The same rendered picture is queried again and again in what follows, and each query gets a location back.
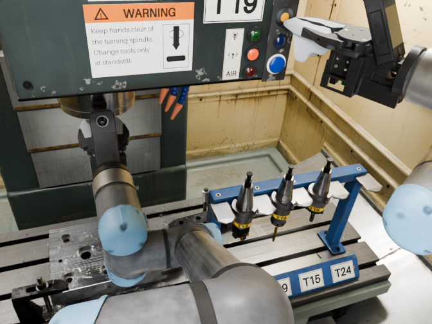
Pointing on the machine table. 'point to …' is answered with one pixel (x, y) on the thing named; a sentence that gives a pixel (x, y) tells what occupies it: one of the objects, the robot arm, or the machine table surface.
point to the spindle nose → (97, 103)
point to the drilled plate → (95, 287)
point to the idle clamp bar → (192, 220)
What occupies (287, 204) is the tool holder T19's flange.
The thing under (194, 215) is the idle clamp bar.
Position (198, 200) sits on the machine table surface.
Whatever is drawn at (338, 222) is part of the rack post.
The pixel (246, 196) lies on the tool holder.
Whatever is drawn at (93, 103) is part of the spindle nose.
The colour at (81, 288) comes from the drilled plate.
